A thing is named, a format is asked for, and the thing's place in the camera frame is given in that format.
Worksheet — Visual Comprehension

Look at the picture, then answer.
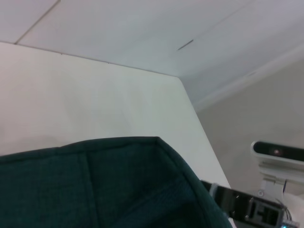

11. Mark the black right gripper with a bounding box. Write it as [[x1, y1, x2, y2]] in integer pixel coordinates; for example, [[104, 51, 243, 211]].
[[200, 180, 288, 227]]

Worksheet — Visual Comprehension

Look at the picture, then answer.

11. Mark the dark teal insulated lunch bag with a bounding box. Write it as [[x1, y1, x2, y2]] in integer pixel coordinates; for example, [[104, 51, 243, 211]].
[[0, 136, 231, 228]]

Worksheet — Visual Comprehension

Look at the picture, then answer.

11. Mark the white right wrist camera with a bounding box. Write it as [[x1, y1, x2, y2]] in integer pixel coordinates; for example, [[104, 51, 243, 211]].
[[251, 140, 304, 190]]

